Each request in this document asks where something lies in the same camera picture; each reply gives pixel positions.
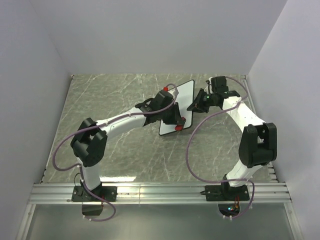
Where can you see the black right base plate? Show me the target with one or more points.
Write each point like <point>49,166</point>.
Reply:
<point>224,193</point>

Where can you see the white whiteboard black frame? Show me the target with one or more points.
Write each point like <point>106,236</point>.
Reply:
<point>184,99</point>

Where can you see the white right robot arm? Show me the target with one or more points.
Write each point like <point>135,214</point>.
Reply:
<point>258,144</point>

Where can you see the aluminium mounting rail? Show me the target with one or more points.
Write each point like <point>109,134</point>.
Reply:
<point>135,193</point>

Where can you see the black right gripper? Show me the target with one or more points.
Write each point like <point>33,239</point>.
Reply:
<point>193,107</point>

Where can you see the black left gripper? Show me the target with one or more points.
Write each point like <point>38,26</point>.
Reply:
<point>176,115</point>

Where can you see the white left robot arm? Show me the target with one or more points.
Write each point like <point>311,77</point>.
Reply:
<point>90,142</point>

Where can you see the red black whiteboard eraser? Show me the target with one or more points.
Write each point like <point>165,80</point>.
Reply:
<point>180,124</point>

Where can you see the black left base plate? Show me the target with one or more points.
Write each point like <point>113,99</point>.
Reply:
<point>80,194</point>

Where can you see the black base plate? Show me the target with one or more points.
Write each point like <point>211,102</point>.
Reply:
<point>80,194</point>
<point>224,193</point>

